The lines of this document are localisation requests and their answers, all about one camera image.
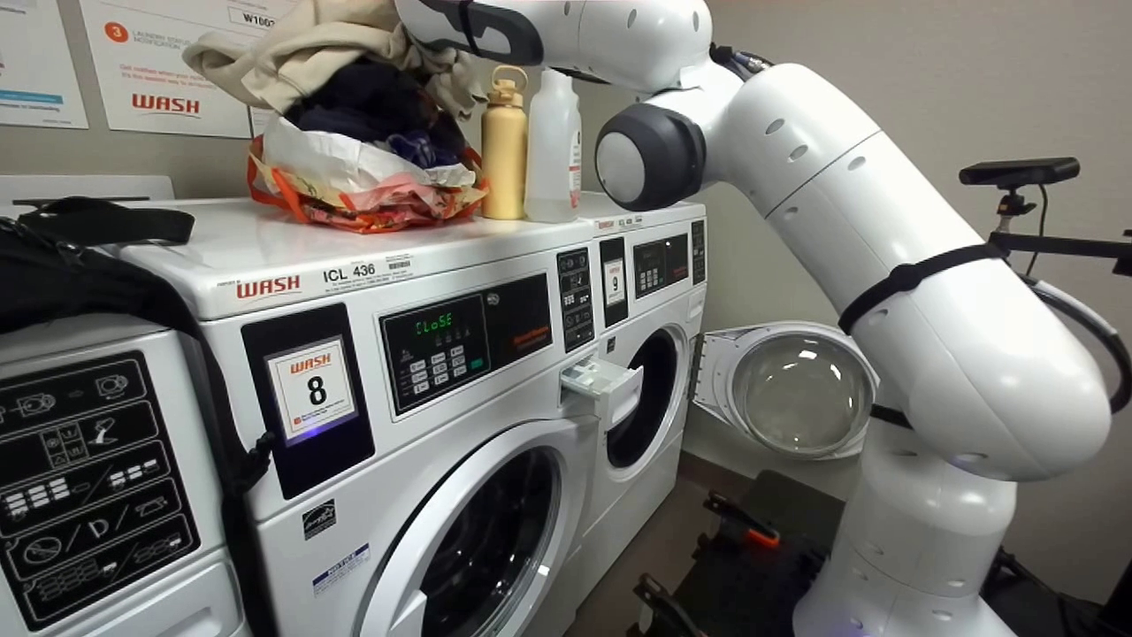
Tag pile of dark clothes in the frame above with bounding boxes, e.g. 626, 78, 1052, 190
285, 60, 471, 171

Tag cream white jacket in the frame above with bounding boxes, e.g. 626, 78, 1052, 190
182, 0, 486, 121

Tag white detergent drawer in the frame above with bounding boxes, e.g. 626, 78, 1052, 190
560, 357, 645, 427

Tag translucent white plastic bottle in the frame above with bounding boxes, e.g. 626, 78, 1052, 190
524, 68, 584, 224

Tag gold metal bottle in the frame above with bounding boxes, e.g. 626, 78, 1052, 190
480, 65, 530, 221

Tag white washing machine number nine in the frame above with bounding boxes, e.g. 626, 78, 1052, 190
566, 191, 709, 620

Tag washing machine round door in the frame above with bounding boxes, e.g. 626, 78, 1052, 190
354, 416, 604, 637
692, 320, 880, 462

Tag white and orange plastic bag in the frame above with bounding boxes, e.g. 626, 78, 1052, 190
246, 115, 489, 235

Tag orange and black clamp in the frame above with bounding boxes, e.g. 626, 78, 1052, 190
702, 491, 784, 551

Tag white washing machine number eight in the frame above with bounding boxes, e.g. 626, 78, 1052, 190
113, 196, 611, 637

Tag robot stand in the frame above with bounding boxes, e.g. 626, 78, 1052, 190
626, 469, 1132, 637

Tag white machine with pictogram panel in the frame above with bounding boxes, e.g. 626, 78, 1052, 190
0, 314, 250, 637

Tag wall poster with red logo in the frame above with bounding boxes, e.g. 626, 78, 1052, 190
79, 0, 300, 141

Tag camera on mount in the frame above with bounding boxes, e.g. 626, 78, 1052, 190
959, 157, 1132, 277

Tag black bag with straps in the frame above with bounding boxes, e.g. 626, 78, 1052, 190
0, 196, 277, 637

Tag wall poster with blue stripe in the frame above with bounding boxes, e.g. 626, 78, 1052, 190
0, 0, 90, 131

